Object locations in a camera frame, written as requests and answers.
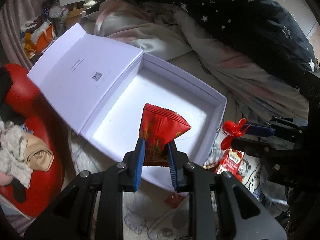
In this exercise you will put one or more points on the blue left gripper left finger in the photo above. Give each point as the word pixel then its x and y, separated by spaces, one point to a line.
pixel 134 161

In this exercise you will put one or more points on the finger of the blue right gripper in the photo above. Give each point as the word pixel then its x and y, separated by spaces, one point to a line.
pixel 258 130
pixel 251 147

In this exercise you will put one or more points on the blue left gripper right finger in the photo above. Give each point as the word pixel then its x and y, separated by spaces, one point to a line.
pixel 179 168

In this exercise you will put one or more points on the red propeller fan blade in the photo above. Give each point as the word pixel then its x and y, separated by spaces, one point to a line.
pixel 233 130

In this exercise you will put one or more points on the large red spicy snack bag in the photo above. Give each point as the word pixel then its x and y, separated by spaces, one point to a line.
pixel 230 161

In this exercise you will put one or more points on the red pyramid candy packet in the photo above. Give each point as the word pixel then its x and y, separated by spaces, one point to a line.
pixel 158 127

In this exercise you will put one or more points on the clear plastic packaging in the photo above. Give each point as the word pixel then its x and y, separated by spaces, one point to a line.
pixel 215 153

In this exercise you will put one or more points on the white quilted cartoon bedspread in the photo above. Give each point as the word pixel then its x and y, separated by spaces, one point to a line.
pixel 146 215

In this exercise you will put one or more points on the white open gift box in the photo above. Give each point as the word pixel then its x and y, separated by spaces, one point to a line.
pixel 100 86

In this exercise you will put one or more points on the pile of clothes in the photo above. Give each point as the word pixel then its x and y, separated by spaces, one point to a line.
pixel 21 151

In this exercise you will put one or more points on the black star-pattern blanket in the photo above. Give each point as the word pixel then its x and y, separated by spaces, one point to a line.
pixel 260 29

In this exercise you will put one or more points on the orange white shopping bag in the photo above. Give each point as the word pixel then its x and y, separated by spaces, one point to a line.
pixel 36 36

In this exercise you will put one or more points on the mauve curtain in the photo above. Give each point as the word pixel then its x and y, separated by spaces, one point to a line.
pixel 14 13

